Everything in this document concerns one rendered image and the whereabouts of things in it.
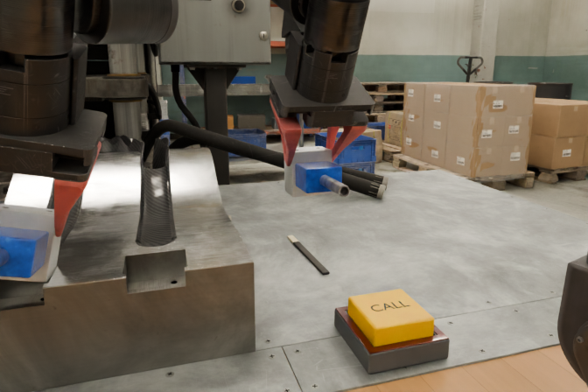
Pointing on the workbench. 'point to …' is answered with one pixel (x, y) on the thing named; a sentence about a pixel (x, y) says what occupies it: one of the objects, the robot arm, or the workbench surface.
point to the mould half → (182, 206)
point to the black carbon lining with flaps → (154, 181)
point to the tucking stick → (308, 255)
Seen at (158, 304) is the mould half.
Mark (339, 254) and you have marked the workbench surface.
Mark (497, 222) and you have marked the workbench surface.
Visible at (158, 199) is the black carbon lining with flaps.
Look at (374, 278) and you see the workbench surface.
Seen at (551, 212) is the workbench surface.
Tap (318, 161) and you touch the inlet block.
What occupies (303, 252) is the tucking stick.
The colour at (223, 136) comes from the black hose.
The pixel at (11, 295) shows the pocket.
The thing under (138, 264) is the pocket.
